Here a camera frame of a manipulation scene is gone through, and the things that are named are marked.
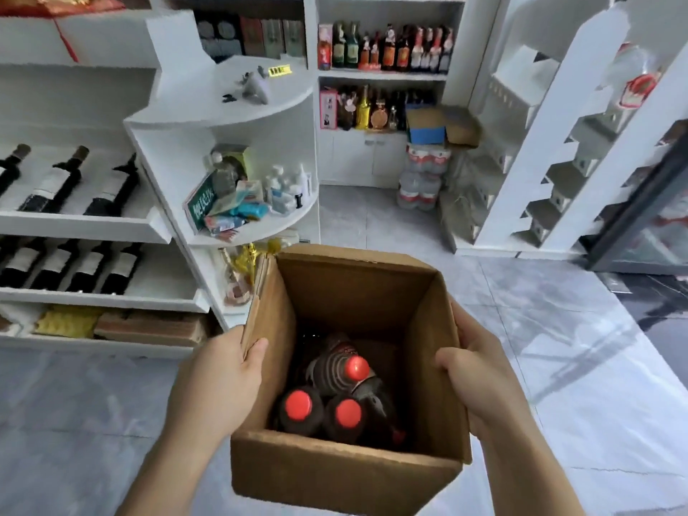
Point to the green sign board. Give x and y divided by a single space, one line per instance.
199 204

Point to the person's left hand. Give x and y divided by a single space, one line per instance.
207 386

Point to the white zigzag display rack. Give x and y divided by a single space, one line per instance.
564 102

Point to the person's left forearm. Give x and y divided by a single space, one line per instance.
172 472

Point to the black framed glass door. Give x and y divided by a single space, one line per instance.
645 220

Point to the pile of blue packets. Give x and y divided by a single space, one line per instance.
236 212

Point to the dark bottle with red cap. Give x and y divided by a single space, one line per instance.
348 414
338 368
298 407
384 411

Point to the gold wrapped ornaments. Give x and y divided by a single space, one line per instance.
250 268

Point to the person's right hand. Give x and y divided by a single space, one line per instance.
486 389

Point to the person's left thumb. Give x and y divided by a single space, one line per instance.
255 357

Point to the row of liquor bottles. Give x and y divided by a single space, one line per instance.
387 48

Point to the brown cardboard box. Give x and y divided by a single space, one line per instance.
344 295

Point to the stack of brown flat boxes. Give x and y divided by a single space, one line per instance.
150 327

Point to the row of dark gift boxes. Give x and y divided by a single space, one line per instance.
252 37

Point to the stacked packs of water bottles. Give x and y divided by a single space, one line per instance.
424 177

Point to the cluster of small white bottles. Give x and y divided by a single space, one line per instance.
287 190

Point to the white bottle with red label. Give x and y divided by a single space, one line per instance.
637 80

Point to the white rounded corner shelf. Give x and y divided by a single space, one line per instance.
226 115

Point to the open cardboard carton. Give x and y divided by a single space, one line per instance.
457 123

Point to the person's right thumb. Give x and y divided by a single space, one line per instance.
451 362

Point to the white back shelving cabinet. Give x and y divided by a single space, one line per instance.
349 155

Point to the white wine shelf unit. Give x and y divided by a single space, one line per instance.
80 228

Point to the dark wine bottle white label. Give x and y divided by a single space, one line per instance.
21 260
123 265
56 262
9 166
115 188
88 264
54 182

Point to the person's right forearm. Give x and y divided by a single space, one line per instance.
524 472

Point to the green carton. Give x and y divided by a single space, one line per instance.
239 155

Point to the stack of yellow packets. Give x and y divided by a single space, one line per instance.
67 322

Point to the blue box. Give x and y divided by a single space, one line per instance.
427 135

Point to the yellow label strip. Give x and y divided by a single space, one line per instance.
279 70

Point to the red hanging ornament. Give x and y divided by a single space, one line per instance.
54 5

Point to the row of assorted gift bottles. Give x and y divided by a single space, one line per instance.
365 110

